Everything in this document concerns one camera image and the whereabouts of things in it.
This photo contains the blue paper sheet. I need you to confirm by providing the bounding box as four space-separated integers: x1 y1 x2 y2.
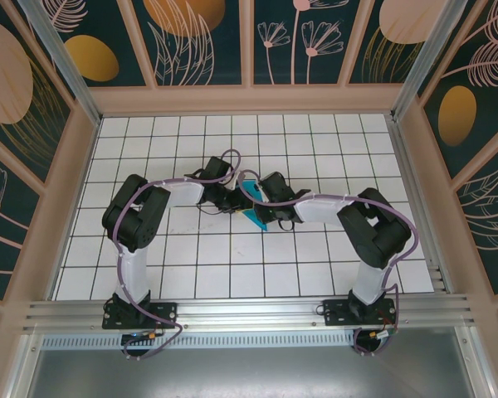
239 180 271 233

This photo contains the grey metal sheet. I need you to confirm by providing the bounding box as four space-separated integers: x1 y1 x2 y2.
7 331 495 398

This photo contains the long aluminium mounting rail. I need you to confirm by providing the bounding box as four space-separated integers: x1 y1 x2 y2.
22 294 478 332

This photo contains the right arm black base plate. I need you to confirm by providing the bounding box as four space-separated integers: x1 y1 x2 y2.
322 298 398 327

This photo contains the slotted grey cable tray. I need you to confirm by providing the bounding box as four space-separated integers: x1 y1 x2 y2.
41 334 358 350

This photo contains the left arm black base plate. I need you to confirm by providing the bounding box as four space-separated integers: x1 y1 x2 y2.
102 301 178 331

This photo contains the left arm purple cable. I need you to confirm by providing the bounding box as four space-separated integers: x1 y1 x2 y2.
110 148 244 362

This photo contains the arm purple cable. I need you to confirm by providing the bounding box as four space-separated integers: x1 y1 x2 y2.
238 169 419 357
110 148 244 362

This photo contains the aluminium side rail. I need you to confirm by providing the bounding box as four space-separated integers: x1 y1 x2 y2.
388 115 456 295

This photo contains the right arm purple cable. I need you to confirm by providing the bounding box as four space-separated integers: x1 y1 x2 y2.
238 169 419 357

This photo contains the aluminium frame post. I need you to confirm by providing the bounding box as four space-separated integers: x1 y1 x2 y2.
392 0 468 121
18 0 103 125

